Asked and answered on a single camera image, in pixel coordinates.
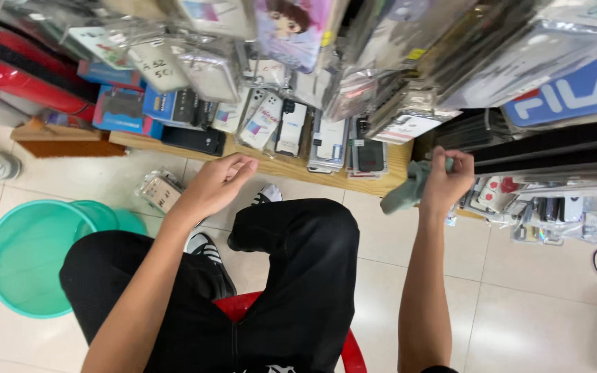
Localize person's left hand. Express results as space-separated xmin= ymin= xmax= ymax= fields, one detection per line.
xmin=180 ymin=153 xmax=259 ymax=219

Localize person's right hand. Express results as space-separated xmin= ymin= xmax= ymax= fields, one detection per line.
xmin=420 ymin=146 xmax=476 ymax=213

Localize grey-green cleaning cloth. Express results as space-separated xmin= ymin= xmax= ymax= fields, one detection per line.
xmin=380 ymin=158 xmax=455 ymax=216

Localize black white striped shoe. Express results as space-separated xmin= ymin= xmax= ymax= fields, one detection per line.
xmin=250 ymin=184 xmax=284 ymax=207
xmin=184 ymin=231 xmax=237 ymax=299

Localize white pink print phone case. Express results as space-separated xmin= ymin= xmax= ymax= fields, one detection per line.
xmin=238 ymin=92 xmax=284 ymax=151

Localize black phone case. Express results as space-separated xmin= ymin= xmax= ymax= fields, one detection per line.
xmin=161 ymin=125 xmax=227 ymax=157

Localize white phone case packet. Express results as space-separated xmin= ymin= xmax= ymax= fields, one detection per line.
xmin=210 ymin=88 xmax=251 ymax=135

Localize wooden display shelf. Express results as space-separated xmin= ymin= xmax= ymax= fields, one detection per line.
xmin=109 ymin=130 xmax=414 ymax=198

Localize white black-edged phone case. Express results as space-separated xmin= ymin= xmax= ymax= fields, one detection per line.
xmin=275 ymin=101 xmax=310 ymax=157

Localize beige phone case packet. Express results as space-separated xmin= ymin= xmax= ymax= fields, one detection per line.
xmin=135 ymin=168 xmax=186 ymax=214

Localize blue box with black print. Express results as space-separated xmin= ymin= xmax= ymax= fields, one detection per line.
xmin=142 ymin=87 xmax=217 ymax=130

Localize stack of dark phone cases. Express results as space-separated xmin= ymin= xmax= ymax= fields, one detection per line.
xmin=347 ymin=116 xmax=389 ymax=180

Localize stack of clear white cases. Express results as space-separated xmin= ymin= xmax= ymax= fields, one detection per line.
xmin=307 ymin=111 xmax=350 ymax=175

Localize clear grey phone case packet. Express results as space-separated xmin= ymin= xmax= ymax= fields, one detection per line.
xmin=176 ymin=49 xmax=243 ymax=104

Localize heap of phone case packets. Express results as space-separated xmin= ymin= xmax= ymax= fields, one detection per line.
xmin=446 ymin=175 xmax=597 ymax=247

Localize hanging rack of phone case packets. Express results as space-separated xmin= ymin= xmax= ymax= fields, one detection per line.
xmin=3 ymin=0 xmax=597 ymax=179

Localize person's black trousers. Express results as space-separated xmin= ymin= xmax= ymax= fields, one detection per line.
xmin=59 ymin=198 xmax=360 ymax=373

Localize clear handwritten phone case packet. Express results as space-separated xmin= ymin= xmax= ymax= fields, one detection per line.
xmin=126 ymin=38 xmax=191 ymax=95

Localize blue box with pink edge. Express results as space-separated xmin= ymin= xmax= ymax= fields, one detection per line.
xmin=92 ymin=85 xmax=165 ymax=141

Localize blue phone case white letters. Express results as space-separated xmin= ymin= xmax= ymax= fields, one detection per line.
xmin=501 ymin=41 xmax=597 ymax=129

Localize cartoon print phone case packet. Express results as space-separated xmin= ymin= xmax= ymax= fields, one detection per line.
xmin=253 ymin=0 xmax=334 ymax=74

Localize small blue cardboard box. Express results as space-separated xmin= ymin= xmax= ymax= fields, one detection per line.
xmin=76 ymin=59 xmax=142 ymax=87

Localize red plastic stool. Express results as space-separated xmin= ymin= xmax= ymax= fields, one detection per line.
xmin=212 ymin=290 xmax=368 ymax=373

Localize teal plastic basket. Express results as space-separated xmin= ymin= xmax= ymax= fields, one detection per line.
xmin=0 ymin=199 xmax=149 ymax=319

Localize red fire extinguisher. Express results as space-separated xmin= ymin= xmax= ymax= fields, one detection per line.
xmin=0 ymin=17 xmax=98 ymax=123

